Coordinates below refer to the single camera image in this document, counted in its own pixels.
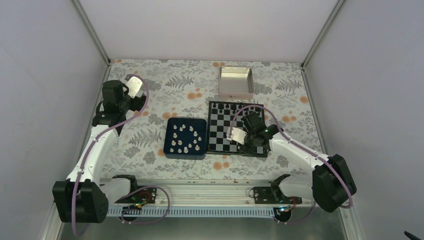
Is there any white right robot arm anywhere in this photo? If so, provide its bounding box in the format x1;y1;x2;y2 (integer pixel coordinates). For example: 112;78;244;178
227;112;357;213

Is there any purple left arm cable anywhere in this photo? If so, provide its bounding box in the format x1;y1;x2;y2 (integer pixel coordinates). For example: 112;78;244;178
71;74;151;238

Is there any silver metal tin box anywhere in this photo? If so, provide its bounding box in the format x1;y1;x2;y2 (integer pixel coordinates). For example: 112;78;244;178
218;66;255;101

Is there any right aluminium frame post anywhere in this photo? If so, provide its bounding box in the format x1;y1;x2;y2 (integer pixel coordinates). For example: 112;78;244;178
301;0;346;69

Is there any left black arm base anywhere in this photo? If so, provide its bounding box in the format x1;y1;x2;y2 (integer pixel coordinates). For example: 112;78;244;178
115;187;157;222

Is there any black white chess board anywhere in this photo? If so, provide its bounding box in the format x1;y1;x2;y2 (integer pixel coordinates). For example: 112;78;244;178
206;101;268;158

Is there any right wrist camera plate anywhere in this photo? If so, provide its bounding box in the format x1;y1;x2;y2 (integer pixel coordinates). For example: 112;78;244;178
226;127;247;145

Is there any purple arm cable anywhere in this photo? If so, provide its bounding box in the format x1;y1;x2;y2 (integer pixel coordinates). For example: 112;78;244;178
71;74;151;238
227;104;354;210

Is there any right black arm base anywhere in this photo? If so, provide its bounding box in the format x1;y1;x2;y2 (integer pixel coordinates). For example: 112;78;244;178
247;186;303;223

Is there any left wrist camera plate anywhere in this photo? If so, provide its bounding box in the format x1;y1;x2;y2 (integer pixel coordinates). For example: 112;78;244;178
126;76;143;99

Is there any aluminium frame post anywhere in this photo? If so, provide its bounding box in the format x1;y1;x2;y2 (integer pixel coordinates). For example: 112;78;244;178
71;0;111;65
301;0;346;69

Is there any dark blue piece tray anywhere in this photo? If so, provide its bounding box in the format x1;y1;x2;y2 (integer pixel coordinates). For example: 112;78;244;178
163;117;207;160

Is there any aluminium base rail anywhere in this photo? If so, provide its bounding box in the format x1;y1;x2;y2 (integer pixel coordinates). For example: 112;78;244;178
106;179;321;220

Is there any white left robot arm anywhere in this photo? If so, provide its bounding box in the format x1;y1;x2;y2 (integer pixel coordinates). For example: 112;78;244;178
52;76;148;223

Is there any floral patterned table mat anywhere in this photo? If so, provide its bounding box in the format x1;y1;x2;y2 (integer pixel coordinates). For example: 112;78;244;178
102;59;322;180

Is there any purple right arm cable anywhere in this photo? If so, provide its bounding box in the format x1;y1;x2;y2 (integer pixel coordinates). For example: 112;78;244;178
227;104;354;210

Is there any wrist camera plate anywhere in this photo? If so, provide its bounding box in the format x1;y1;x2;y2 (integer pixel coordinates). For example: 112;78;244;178
126;76;143;99
226;127;247;145

